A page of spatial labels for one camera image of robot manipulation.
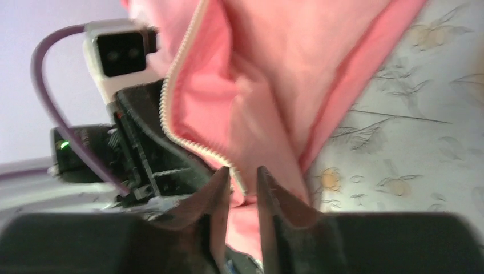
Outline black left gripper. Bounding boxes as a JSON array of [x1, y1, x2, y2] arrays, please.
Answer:
[[49, 79, 214, 206]]

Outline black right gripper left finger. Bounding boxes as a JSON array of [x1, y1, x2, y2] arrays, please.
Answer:
[[1, 167, 230, 273]]

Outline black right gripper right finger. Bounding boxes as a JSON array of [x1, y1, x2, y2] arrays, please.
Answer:
[[257, 166, 483, 273]]

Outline pink zip-up jacket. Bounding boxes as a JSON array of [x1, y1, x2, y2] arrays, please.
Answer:
[[124, 0, 425, 259]]

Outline floral patterned table mat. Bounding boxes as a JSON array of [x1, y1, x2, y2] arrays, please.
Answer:
[[308, 1, 483, 229]]

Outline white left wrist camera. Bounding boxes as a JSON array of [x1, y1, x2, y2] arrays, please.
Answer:
[[83, 18, 160, 104]]

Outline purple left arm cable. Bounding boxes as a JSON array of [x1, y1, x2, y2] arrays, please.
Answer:
[[0, 23, 133, 198]]

